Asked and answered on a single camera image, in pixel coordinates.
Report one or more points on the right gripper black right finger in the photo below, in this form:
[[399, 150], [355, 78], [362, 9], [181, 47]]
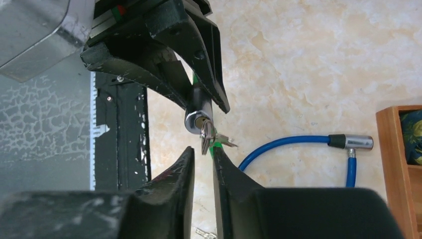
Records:
[[247, 210]]

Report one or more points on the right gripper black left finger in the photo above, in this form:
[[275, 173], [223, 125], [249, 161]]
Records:
[[160, 209]]

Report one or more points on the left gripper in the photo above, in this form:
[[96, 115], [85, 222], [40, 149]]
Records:
[[181, 26]]

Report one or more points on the green cable lock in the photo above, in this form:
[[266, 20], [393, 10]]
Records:
[[199, 108]]

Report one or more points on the green lock key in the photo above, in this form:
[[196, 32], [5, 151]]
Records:
[[210, 137]]

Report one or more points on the wooden compartment tray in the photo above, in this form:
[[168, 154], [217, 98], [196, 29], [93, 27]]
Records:
[[403, 182]]

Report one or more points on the rolled floral tie, left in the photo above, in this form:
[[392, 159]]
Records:
[[411, 124]]

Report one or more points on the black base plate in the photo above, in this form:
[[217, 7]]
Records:
[[119, 134]]

